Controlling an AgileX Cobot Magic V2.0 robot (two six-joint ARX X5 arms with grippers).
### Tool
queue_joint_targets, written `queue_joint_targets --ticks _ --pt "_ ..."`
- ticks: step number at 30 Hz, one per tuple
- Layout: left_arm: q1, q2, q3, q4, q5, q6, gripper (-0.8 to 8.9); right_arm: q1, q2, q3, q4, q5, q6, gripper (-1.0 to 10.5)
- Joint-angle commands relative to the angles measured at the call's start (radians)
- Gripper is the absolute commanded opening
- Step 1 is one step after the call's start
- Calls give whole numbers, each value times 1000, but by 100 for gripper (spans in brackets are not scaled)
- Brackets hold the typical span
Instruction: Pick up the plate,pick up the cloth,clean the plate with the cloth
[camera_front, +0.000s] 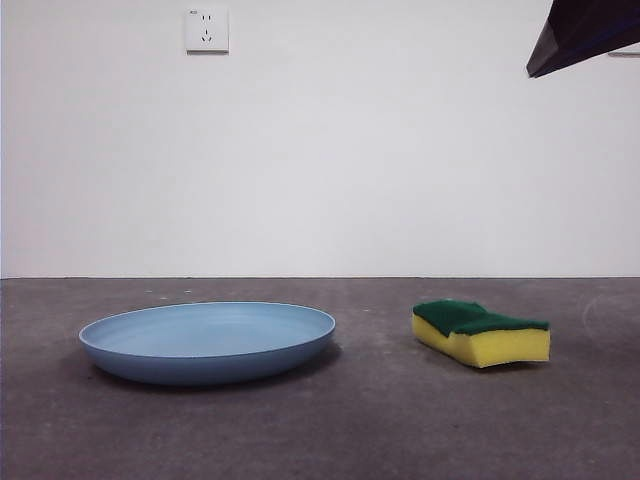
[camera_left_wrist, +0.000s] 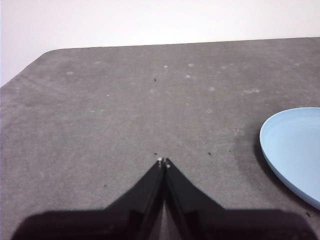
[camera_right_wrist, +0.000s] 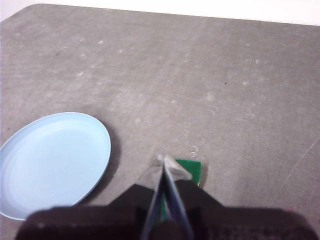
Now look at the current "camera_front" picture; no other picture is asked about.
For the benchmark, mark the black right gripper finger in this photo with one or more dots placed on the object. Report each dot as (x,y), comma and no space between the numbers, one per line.
(600,47)
(595,20)

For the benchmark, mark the yellow sponge with green pad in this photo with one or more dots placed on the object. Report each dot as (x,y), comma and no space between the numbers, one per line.
(490,345)

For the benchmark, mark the light blue round plate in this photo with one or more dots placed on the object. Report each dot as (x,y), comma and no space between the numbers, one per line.
(210,345)

